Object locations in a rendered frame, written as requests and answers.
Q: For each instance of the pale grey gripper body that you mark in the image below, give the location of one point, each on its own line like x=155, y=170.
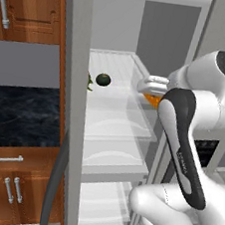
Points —
x=153, y=84

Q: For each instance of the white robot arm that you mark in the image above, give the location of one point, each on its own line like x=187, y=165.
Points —
x=199, y=106

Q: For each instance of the orange cheese wedge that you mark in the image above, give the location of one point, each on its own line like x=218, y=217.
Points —
x=152, y=100

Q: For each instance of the white fridge shelf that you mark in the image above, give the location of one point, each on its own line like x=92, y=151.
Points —
x=103, y=207
x=114, y=104

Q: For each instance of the grey fridge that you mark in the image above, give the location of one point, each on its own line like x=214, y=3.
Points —
x=73, y=79

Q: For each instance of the white fridge drawer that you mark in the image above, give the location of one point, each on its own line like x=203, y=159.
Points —
x=114, y=161

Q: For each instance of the white fridge bottom shelf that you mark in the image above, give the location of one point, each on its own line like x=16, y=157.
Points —
x=103, y=207

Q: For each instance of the green leafy vegetable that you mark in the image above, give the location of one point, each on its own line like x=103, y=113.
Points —
x=89, y=83

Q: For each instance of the wooden drawer front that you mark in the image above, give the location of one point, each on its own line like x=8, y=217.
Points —
x=27, y=167

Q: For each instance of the wooden wall cupboard door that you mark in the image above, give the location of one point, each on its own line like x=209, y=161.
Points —
x=34, y=7

